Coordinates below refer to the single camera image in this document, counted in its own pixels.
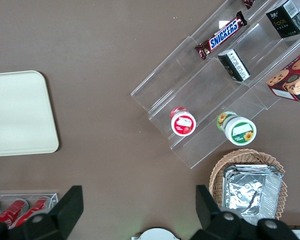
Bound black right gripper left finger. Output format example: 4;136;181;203
0;185;84;240

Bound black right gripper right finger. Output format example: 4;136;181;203
189;184;300;240

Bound light wicker basket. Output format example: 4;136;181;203
208;149;289;221

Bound cream plastic tray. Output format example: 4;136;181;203
0;70;60;158

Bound clear bin with red cans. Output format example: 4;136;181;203
0;191;60;230

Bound green sunflower lidded cup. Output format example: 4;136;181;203
216;111;257;147

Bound red lidded yogurt cup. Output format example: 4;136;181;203
169;106;197;137

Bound clear acrylic tiered shelf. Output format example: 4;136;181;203
130;0;300;170

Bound black box white label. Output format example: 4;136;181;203
217;48;251;83

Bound red chocolate chip cookie box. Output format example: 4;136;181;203
266;48;300;103

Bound black box gold lettering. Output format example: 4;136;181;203
265;0;300;39

